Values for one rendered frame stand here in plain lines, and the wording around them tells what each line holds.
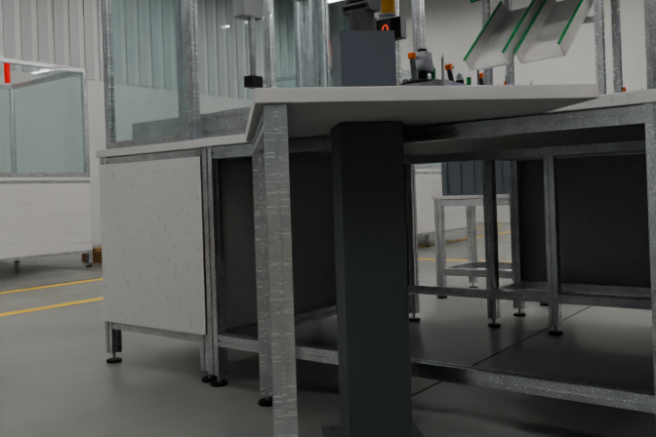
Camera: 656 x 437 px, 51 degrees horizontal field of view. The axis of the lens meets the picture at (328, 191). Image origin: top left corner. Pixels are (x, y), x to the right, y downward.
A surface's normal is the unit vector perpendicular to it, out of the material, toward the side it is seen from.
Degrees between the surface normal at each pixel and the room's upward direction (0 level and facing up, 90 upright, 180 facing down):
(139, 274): 90
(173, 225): 90
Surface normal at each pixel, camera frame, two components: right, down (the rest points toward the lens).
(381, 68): 0.14, -0.01
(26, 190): 0.80, -0.03
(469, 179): -0.61, 0.02
